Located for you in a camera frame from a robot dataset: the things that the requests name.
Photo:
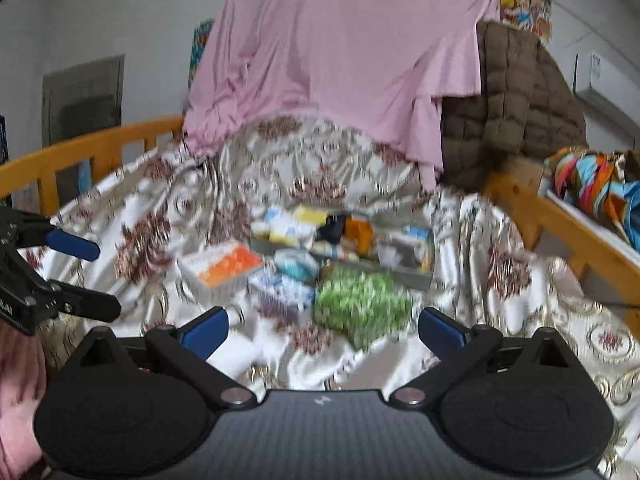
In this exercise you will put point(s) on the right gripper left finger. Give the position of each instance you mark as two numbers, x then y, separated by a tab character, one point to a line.
183	352

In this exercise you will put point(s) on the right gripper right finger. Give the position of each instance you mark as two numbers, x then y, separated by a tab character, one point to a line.
460	350

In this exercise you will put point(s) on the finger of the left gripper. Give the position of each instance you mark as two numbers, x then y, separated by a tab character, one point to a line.
75	242
85	303

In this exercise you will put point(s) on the orange plastic cup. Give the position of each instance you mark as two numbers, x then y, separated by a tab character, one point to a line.
360	233

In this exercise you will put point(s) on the white orange carton box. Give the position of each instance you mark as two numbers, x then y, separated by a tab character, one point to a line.
216	273

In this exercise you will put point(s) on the floral satin bedspread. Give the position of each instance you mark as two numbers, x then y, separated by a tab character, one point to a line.
150	215

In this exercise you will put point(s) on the blue white tissue pack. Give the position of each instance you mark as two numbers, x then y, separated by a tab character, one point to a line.
280	293

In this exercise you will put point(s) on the green patterned cloth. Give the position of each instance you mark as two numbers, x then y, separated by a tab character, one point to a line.
360	305

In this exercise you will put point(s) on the grey storage box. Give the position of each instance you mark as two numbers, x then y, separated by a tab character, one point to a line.
405	248

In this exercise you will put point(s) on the black small object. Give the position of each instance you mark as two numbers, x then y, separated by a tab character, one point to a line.
333	229

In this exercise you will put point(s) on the colourful striped cloth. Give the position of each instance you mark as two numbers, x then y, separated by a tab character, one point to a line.
603	186

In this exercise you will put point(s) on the brown quilted jacket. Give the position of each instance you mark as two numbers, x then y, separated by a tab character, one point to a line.
525	108

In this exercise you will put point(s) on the white air conditioner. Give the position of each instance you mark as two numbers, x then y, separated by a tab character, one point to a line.
606	88

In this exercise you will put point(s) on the pink sheet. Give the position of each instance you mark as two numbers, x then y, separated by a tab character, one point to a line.
382	66

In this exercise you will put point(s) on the cartoon poster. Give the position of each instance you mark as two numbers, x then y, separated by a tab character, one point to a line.
529	15

